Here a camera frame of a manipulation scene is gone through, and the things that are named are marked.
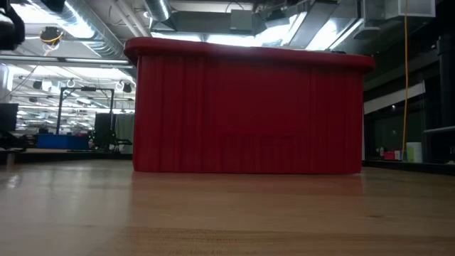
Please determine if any red ribbed plastic bin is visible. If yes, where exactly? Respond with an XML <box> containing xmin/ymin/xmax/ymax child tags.
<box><xmin>123</xmin><ymin>36</ymin><xmax>376</xmax><ymax>175</ymax></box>

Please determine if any blue plastic bin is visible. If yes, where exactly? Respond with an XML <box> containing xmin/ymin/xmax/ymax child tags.
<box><xmin>35</xmin><ymin>134</ymin><xmax>90</xmax><ymax>151</ymax></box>

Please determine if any grey background cabinet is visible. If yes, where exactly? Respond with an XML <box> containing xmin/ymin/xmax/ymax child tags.
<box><xmin>114</xmin><ymin>112</ymin><xmax>136</xmax><ymax>154</ymax></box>

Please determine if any grey ceiling box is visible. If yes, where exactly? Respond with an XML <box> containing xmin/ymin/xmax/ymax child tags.
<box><xmin>230</xmin><ymin>9</ymin><xmax>254</xmax><ymax>31</ymax></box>

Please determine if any black side table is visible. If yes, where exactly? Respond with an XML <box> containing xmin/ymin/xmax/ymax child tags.
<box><xmin>365</xmin><ymin>159</ymin><xmax>455</xmax><ymax>176</ymax></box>

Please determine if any green white wipes canister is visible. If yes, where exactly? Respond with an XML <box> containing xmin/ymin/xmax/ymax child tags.
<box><xmin>405</xmin><ymin>142</ymin><xmax>424</xmax><ymax>164</ymax></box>

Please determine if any grey desk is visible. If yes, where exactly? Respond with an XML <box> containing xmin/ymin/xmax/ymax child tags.
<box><xmin>422</xmin><ymin>126</ymin><xmax>455</xmax><ymax>136</ymax></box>

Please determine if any black monitor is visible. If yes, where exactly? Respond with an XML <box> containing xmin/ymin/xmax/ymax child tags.
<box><xmin>0</xmin><ymin>102</ymin><xmax>19</xmax><ymax>132</ymax></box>

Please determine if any black pillar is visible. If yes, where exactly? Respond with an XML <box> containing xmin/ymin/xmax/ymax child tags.
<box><xmin>436</xmin><ymin>35</ymin><xmax>455</xmax><ymax>164</ymax></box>

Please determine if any small silver ventilation duct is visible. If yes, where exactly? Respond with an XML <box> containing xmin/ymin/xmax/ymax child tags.
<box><xmin>143</xmin><ymin>0</ymin><xmax>172</xmax><ymax>22</ymax></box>

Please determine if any black background rig frame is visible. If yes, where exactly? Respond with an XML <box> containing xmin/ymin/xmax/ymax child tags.
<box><xmin>55</xmin><ymin>87</ymin><xmax>116</xmax><ymax>136</ymax></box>

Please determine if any large silver ventilation duct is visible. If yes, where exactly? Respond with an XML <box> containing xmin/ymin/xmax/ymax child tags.
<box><xmin>21</xmin><ymin>0</ymin><xmax>126</xmax><ymax>60</ymax></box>

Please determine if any yellow hanging cable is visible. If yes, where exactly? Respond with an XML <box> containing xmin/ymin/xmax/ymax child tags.
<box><xmin>400</xmin><ymin>0</ymin><xmax>410</xmax><ymax>161</ymax></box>

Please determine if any black ceiling cord reel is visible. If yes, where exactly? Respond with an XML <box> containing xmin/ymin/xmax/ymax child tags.
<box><xmin>38</xmin><ymin>26</ymin><xmax>65</xmax><ymax>48</ymax></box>

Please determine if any rectangular metal duct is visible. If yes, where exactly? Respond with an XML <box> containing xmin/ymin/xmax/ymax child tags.
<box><xmin>351</xmin><ymin>0</ymin><xmax>437</xmax><ymax>40</ymax></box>

